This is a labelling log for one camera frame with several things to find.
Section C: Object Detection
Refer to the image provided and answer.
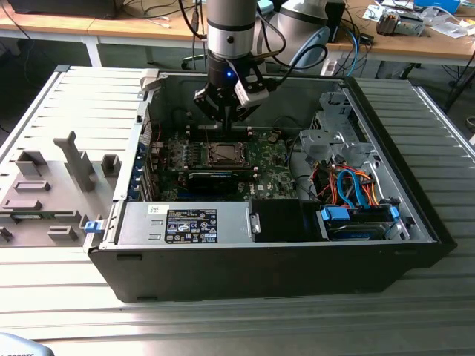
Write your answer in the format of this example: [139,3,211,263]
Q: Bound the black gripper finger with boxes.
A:
[192,83,228,131]
[226,94,263,131]

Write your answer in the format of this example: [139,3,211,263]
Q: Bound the metal socket cover frame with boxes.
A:
[209,142,248,167]

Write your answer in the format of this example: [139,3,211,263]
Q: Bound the CPU socket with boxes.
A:
[207,142,249,167]

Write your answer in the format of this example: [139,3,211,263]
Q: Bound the CPU cooler heatsink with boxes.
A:
[375,10,426,38]

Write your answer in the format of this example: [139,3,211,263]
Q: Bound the black office chair base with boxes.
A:
[180,51,209,72]

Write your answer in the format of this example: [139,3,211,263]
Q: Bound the green motherboard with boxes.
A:
[146,125,300,203]

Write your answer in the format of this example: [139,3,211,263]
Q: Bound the black graphics card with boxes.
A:
[185,170,240,196]

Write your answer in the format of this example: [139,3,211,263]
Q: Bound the silver metal drive cage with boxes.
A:
[296,90,413,238]

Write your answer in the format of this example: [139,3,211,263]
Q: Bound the white plastic item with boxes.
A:
[319,58,339,77]

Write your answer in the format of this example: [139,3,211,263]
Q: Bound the black plastic shroud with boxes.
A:
[250,199,322,243]

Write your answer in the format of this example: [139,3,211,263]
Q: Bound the wooden desk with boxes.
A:
[322,0,475,67]
[0,0,209,68]

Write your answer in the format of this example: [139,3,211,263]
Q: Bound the black power supply label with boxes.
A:
[165,208,220,245]

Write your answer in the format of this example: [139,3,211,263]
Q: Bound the grey power supply unit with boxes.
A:
[114,202,257,245]

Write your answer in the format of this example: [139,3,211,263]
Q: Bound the grey parts rack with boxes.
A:
[0,130,123,248]

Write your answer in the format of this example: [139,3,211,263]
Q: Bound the black PC case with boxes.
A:
[83,70,457,303]

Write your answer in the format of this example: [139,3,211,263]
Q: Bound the hard disk in blue carrier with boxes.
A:
[315,205,402,242]

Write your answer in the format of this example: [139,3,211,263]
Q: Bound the blue box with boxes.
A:
[413,0,462,13]

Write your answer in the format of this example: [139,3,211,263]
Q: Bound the white paper documents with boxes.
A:
[426,13,475,40]

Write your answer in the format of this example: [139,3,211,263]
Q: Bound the grey rounded device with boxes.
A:
[0,332,51,356]

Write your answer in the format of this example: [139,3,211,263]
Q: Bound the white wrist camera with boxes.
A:
[233,65,270,107]

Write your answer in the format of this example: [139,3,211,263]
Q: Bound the grey case handle latch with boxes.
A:
[139,68,161,100]

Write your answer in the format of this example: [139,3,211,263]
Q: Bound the red orange wire bundle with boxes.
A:
[311,165,337,200]

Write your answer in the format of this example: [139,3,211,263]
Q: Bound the blue wire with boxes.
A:
[335,167,367,211]

